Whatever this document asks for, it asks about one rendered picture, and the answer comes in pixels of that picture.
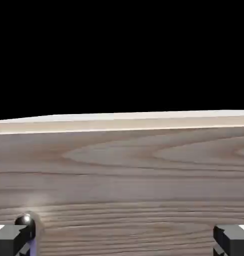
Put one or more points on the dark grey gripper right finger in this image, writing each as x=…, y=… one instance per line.
x=234, y=242

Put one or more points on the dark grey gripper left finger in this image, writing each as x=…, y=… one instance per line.
x=7, y=240

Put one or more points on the wood grain cabinet door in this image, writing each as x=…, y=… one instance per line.
x=121, y=180

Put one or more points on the light wood cabinet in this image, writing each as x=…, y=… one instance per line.
x=121, y=122

